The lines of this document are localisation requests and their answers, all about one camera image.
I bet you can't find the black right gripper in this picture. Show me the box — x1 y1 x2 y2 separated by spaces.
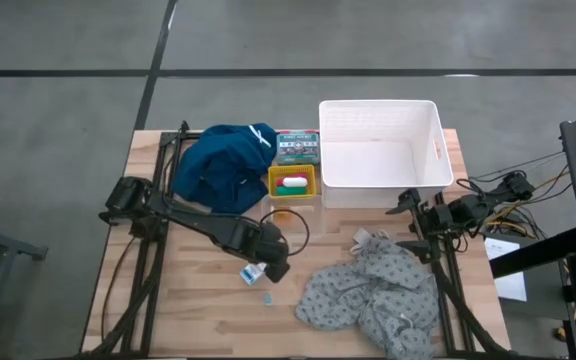
385 186 459 264

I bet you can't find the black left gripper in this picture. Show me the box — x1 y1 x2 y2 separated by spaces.
232 219 292 285

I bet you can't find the white bottle blue label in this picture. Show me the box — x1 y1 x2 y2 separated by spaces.
238 261 269 287

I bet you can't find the grey patterned hospital gown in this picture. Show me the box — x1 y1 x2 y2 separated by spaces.
294 227 441 360

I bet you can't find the dark blue scrub garment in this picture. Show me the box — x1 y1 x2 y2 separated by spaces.
171 122 279 215

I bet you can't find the clear plastic bin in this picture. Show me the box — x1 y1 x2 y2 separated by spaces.
259 193 327 247

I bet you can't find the white perforated laundry basket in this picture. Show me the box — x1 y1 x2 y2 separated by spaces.
317 98 455 210

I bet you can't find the small yellow plastic basket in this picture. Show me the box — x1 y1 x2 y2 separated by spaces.
267 164 318 200

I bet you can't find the white paper sheet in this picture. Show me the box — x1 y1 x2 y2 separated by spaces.
483 237 528 303

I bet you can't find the black stand bar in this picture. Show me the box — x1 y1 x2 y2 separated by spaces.
490 227 576 280

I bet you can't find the green first aid kit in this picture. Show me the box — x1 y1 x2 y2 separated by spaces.
274 130 321 167

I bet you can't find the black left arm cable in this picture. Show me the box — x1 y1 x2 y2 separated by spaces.
259 208 312 257

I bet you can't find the bundle of cables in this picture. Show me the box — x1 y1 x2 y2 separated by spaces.
455 149 576 251

